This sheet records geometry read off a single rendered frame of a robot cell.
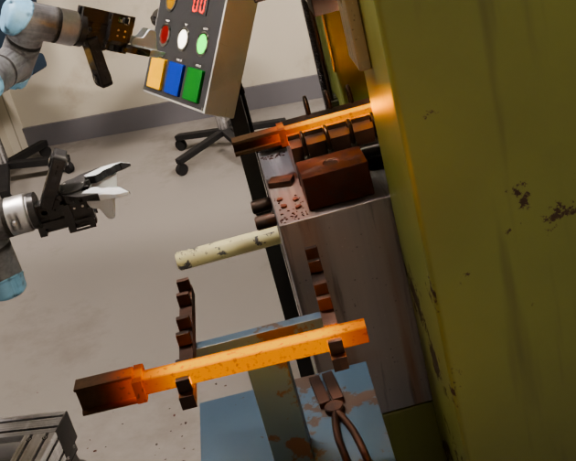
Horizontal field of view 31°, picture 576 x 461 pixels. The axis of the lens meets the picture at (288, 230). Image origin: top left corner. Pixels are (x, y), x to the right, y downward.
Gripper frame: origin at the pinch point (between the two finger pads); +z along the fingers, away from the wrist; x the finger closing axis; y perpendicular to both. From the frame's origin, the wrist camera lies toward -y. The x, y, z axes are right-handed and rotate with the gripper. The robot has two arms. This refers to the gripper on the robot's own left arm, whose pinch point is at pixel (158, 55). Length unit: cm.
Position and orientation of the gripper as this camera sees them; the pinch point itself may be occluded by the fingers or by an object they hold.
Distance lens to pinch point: 234.8
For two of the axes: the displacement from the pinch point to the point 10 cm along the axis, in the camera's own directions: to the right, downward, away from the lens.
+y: 2.1, -9.6, -1.7
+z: 8.3, 0.8, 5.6
